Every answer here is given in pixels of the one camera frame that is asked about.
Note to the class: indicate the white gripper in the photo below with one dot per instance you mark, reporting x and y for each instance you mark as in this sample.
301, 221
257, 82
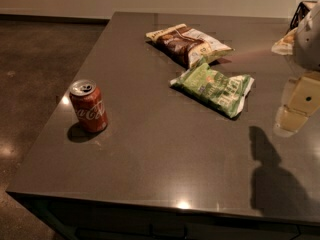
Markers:
308, 44

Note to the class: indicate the pale yellow snack bag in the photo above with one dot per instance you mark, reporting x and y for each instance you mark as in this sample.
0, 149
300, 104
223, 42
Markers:
284, 46

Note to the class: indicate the green jalapeno chip bag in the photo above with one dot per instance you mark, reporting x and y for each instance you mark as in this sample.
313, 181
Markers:
214, 89

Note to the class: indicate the brown white chip bag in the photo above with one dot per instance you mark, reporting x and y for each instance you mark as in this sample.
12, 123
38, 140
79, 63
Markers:
188, 46

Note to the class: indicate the red coke can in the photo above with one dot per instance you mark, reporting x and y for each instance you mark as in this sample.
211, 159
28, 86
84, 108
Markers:
86, 99

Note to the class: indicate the black wire rack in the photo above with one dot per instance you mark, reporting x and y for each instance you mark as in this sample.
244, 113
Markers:
303, 8

